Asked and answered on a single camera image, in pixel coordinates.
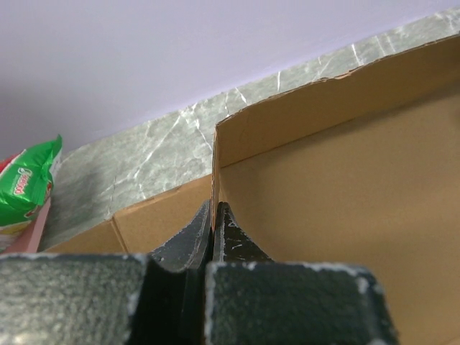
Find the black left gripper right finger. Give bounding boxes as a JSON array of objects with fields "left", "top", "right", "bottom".
[{"left": 205, "top": 202, "right": 398, "bottom": 344}]

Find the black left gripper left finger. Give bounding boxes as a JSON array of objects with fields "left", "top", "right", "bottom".
[{"left": 1, "top": 202, "right": 210, "bottom": 344}]

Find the brown cardboard paper box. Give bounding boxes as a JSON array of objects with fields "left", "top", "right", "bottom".
[{"left": 52, "top": 35, "right": 459, "bottom": 344}]

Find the pink tiered wooden shelf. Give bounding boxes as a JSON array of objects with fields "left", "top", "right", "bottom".
[{"left": 15, "top": 199, "right": 51, "bottom": 253}]

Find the green red snack bag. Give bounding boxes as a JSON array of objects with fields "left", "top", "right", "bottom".
[{"left": 1, "top": 135, "right": 63, "bottom": 251}]

